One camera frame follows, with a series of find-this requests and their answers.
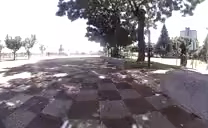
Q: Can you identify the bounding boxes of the smooth grey paved strip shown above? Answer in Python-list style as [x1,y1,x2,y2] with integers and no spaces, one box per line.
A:
[159,68,208,126]

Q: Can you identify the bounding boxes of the grass strip under trees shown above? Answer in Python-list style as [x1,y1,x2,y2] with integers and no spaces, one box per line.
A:
[106,57,181,71]

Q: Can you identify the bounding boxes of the pale open pavement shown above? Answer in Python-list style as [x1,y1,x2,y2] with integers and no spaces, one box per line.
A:
[0,55,63,72]

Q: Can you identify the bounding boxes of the thin dark pole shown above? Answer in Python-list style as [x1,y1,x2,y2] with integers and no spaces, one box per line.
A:
[146,29,152,69]

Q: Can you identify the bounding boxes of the group of dark trees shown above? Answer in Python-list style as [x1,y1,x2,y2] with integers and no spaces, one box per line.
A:
[55,0,138,59]

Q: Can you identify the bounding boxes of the small distant tree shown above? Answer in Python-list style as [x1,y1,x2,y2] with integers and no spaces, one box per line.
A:
[38,43,47,56]
[57,44,66,56]

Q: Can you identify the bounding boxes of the checkered paved path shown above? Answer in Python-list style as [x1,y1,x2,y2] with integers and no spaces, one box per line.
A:
[0,56,208,128]

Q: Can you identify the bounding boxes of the pale tall building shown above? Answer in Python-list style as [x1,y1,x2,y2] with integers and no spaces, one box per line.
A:
[179,27,198,51]

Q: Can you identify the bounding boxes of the tall conifer tree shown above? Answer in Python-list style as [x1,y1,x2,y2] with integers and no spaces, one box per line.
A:
[154,23,173,58]

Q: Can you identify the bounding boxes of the small dark tree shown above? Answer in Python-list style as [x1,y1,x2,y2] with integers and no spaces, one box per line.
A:
[177,39,190,67]

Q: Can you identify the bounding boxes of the pale road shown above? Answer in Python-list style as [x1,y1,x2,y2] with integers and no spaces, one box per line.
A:
[148,56,208,76]

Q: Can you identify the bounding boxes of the large tree with thick trunk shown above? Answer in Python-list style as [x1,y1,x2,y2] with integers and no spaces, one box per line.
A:
[123,0,206,63]

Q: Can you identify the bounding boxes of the small round tree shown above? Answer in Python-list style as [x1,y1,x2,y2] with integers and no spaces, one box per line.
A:
[22,33,38,60]
[4,34,24,61]

